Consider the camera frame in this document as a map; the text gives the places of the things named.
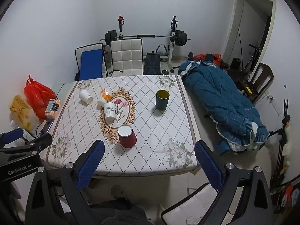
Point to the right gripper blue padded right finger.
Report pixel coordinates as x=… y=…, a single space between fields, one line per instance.
x=213 y=169

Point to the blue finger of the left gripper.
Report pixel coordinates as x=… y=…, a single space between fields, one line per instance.
x=7 y=138

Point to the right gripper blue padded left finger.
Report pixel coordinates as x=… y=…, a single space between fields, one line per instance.
x=87 y=163

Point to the red ribbed paper cup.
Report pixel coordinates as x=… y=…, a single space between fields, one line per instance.
x=127 y=137

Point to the white floral cup centre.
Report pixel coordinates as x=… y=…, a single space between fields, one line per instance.
x=109 y=111

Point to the white cup far left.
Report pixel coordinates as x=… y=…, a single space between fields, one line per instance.
x=85 y=96

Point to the orange white paper cup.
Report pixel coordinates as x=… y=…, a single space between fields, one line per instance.
x=104 y=96

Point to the dark green yellow-lined cup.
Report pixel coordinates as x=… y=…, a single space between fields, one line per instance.
x=162 y=97

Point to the bag of yellow chips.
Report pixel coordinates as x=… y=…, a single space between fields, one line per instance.
x=22 y=114

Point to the silver device on side table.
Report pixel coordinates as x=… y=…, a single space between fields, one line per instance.
x=46 y=128

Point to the white chair near foreground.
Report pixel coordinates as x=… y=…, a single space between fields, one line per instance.
x=192 y=208

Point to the blue quilted blanket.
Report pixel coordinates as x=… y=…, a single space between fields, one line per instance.
x=237 y=120

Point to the red plastic bag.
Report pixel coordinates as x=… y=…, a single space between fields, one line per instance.
x=38 y=97

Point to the orange box with phone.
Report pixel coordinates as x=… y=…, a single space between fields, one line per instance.
x=52 y=109

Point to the floral diamond pattern tablecloth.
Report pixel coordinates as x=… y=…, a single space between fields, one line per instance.
x=165 y=139

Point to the black tripod stand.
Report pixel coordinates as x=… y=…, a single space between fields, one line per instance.
x=281 y=164

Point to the dark wooden chair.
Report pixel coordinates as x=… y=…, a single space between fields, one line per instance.
x=262 y=78

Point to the white chair with blue cushion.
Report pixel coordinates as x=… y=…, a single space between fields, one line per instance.
x=91 y=62

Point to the red bag on floor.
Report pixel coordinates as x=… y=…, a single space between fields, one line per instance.
x=214 y=58

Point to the black blue backpack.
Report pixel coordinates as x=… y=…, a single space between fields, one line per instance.
x=152 y=64

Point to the white padded chair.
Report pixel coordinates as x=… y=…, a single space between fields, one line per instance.
x=127 y=57

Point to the white weight bench rack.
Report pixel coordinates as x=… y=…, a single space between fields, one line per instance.
x=170 y=47

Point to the barbell with black weights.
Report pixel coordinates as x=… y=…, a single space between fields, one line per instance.
x=180 y=38

